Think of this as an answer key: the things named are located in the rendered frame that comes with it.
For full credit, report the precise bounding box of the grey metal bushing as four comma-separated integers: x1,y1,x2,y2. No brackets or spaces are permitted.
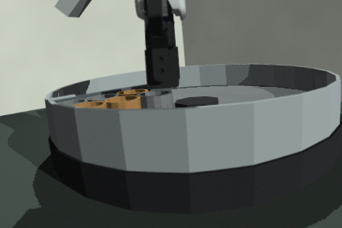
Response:
138,91,173,109
59,99,88,106
86,94,119,102

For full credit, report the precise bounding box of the bronze bushing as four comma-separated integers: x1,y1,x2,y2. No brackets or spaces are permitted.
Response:
117,89,148,96
73,101,107,108
104,95,141,109

